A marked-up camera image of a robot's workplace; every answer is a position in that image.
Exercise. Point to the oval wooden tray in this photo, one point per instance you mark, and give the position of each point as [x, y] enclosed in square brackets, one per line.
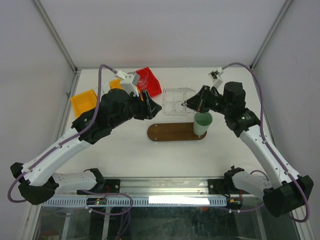
[173, 132]

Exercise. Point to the yellow toothbrush bin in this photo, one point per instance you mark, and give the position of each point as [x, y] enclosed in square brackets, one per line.
[115, 84]

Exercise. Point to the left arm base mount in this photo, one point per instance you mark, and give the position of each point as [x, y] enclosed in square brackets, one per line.
[103, 185]

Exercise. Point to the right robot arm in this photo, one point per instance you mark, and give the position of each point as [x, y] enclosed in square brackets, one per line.
[285, 189]

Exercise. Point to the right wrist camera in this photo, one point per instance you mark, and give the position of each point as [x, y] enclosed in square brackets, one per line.
[216, 77]

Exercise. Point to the empty yellow bin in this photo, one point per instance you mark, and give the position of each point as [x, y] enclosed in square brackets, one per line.
[83, 102]

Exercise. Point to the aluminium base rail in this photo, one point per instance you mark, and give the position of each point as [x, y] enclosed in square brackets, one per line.
[187, 186]

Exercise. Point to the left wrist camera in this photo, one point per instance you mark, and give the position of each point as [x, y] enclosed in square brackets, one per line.
[129, 82]

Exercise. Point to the white slotted cable duct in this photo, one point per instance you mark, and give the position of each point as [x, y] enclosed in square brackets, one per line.
[149, 201]

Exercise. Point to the clear plastic cup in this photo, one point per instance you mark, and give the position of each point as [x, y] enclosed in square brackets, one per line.
[143, 81]

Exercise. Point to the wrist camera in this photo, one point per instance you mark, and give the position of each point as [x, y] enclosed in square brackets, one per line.
[129, 82]
[216, 77]

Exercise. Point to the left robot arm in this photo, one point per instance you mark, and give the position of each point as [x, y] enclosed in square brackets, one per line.
[38, 179]

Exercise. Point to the left aluminium frame post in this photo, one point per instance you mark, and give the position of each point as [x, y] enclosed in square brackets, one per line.
[54, 34]

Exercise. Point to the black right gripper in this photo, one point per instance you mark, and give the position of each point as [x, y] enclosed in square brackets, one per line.
[198, 102]

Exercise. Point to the right aluminium frame post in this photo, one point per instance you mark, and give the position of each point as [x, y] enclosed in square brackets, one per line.
[271, 32]

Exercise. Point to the aluminium frame post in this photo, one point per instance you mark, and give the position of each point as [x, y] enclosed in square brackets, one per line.
[54, 34]
[271, 32]

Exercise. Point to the clear compartment organizer box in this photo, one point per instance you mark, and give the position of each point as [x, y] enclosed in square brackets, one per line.
[173, 101]

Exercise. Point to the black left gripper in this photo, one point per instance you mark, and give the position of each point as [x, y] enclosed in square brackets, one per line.
[148, 108]

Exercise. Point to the pale green cup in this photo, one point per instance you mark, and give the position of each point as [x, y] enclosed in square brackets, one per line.
[201, 123]

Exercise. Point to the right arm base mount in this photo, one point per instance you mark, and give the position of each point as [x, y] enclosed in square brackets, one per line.
[224, 186]

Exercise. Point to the red plastic bin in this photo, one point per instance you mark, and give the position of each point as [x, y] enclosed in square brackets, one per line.
[154, 89]

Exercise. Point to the white toothpaste tube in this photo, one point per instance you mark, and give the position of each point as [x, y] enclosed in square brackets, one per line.
[105, 88]

